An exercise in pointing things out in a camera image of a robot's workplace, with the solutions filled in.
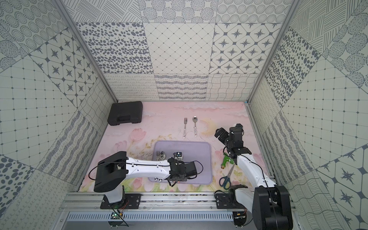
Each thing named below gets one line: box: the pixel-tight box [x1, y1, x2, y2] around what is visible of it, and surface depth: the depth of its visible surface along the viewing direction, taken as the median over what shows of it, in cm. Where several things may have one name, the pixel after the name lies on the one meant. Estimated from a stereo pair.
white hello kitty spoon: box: [192, 115, 198, 138], surface depth 109 cm
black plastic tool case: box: [107, 101, 143, 127], surface depth 111 cm
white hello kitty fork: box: [183, 117, 188, 139], surface depth 107 cm
